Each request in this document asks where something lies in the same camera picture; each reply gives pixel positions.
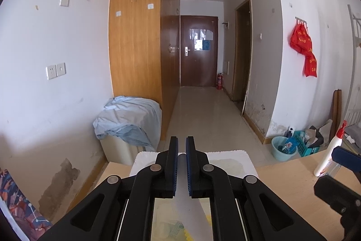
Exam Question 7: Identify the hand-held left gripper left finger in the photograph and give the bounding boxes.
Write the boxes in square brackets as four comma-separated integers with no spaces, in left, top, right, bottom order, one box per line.
[37,136,179,241]

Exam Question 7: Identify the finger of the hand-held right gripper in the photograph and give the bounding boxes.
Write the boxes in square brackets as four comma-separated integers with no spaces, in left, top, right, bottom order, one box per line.
[314,175,361,241]
[331,146,361,174]

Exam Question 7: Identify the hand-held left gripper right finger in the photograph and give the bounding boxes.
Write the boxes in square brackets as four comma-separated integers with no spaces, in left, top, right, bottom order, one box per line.
[185,136,328,241]

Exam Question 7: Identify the white towel mat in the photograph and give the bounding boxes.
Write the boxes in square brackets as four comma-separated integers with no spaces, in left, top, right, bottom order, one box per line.
[128,149,259,241]

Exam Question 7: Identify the white spray bottle red trigger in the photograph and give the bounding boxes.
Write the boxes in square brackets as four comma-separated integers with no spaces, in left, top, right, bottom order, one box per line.
[314,120,347,177]

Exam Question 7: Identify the crumpled brown paper bag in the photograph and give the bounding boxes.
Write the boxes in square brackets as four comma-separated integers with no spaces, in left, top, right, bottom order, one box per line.
[306,119,334,147]

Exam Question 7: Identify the pale yellow cloth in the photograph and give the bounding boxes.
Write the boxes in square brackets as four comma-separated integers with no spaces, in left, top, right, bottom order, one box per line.
[207,159,244,177]

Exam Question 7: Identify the teal cardboard box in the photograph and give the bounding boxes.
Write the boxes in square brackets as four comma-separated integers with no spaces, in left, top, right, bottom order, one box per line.
[293,130,321,157]

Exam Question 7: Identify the wooden boards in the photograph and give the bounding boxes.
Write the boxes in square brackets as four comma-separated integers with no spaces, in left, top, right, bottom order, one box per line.
[332,89,342,136]

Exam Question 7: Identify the white appliance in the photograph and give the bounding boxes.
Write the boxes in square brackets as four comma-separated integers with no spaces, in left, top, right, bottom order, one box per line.
[100,135,136,166]

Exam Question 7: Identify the teal plastic basin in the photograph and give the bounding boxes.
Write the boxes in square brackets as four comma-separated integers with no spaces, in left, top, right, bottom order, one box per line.
[271,136,298,161]

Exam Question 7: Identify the light blue bed sheet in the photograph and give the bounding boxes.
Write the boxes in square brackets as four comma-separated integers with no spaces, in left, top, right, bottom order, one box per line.
[93,96,163,152]

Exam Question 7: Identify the red plastic bag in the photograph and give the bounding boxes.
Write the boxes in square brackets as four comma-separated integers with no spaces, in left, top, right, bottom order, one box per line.
[304,52,318,78]
[289,23,313,56]

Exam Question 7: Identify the dark brown door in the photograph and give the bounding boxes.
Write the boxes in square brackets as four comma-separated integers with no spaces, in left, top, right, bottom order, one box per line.
[180,15,219,88]

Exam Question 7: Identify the wooden wardrobe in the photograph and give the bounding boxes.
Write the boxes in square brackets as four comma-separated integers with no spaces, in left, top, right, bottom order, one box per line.
[109,0,181,141]

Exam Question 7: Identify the papers on door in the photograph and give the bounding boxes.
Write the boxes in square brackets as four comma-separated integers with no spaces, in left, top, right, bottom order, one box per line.
[189,28,214,51]

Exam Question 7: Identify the white metal bed frame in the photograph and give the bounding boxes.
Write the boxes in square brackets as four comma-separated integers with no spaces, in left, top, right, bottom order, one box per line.
[342,4,361,145]

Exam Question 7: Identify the wooden door frame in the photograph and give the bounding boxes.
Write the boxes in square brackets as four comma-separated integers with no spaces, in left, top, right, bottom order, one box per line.
[231,0,253,117]

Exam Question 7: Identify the white wall socket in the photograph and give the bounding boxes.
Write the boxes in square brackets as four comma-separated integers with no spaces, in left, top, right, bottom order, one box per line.
[46,64,57,81]

